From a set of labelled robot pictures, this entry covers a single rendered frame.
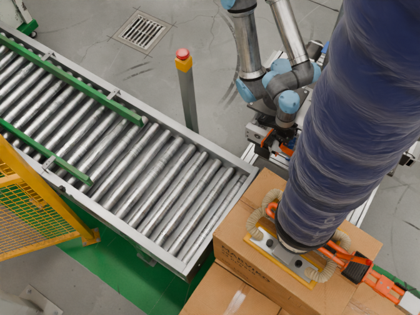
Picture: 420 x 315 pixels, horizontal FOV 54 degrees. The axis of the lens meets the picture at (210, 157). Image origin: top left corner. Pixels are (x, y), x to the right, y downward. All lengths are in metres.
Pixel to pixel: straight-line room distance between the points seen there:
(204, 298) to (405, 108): 1.61
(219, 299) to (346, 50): 1.63
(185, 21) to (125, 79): 0.77
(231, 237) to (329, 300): 0.46
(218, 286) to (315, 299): 0.57
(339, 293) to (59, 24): 3.21
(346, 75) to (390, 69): 0.08
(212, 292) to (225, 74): 1.86
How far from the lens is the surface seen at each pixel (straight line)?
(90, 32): 3.89
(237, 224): 1.82
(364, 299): 2.26
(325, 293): 1.80
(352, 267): 1.69
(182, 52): 2.19
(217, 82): 3.37
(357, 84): 0.73
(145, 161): 2.43
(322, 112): 0.86
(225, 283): 2.17
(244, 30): 1.69
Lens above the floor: 2.68
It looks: 63 degrees down
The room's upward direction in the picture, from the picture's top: 4 degrees counter-clockwise
